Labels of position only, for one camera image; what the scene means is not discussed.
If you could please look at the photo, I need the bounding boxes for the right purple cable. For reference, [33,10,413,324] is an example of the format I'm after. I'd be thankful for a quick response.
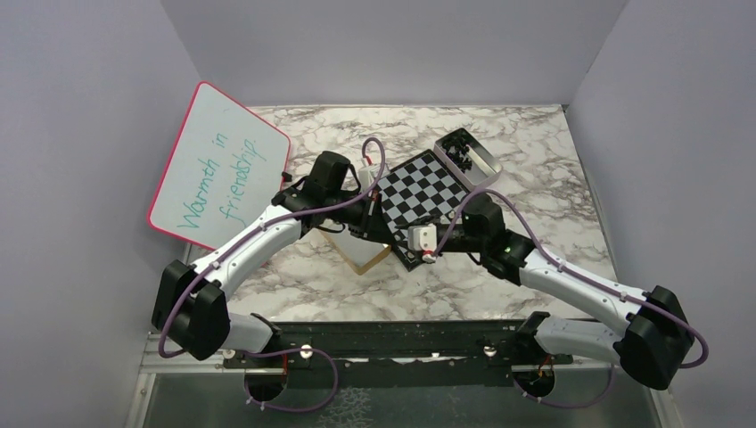
[431,187,710,410]

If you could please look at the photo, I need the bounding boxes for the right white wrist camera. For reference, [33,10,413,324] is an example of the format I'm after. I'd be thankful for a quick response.
[407,224,438,263]

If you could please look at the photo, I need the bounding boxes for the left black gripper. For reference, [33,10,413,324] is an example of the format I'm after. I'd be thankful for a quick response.
[325,189,398,246]

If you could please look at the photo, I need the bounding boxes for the black metal base rail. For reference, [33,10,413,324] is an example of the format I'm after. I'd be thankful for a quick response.
[138,318,666,391]

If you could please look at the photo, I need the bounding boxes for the pile of black pieces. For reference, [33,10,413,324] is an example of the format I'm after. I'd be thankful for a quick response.
[439,128,481,173]

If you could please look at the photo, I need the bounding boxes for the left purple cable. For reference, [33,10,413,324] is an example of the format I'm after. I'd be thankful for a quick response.
[157,136,388,414]

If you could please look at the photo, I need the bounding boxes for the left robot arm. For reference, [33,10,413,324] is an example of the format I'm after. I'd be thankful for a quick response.
[152,152,387,366]

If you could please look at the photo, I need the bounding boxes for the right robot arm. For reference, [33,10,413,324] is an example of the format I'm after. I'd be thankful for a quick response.
[431,190,710,391]

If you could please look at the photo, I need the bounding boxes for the purple cable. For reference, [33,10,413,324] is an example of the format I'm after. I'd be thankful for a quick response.
[431,187,710,410]
[157,136,388,414]

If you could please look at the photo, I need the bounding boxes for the silver white tin tray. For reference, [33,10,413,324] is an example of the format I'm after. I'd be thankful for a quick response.
[432,128,502,191]

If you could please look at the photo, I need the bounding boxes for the white board pink rim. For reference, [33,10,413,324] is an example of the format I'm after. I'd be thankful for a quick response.
[147,81,292,249]

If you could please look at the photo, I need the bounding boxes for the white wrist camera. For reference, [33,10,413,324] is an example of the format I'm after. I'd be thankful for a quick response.
[407,224,438,263]
[357,159,382,190]

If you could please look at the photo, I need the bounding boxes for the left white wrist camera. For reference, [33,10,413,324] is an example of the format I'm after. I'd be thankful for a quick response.
[357,159,382,190]

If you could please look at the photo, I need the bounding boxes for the gold tin tray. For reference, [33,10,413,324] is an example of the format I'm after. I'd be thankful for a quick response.
[320,231,391,276]

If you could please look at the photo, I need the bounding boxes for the black white chess board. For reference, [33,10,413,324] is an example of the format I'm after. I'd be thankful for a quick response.
[377,150,469,272]

